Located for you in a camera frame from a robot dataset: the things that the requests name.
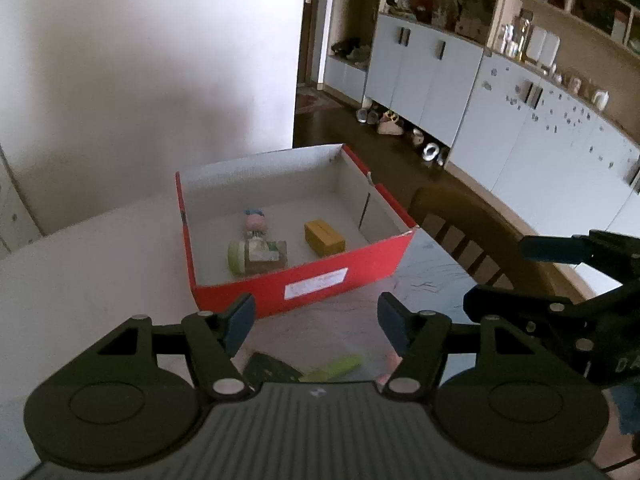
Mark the green tube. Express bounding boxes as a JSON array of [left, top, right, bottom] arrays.
[[298, 354, 362, 384]]

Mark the wooden chair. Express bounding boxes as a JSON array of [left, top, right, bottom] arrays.
[[408, 183, 586, 302]]

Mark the pink doll figure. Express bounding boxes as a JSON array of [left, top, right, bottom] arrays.
[[243, 209, 268, 240]]

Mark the red cardboard shoe box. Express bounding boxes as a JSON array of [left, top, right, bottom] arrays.
[[175, 144, 416, 318]]

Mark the yellow small box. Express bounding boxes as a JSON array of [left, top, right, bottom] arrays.
[[304, 219, 346, 258]]

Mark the white kettle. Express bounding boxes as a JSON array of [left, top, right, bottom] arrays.
[[591, 89, 610, 112]]

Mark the white wall cabinet unit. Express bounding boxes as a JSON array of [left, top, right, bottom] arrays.
[[331, 0, 639, 235]]

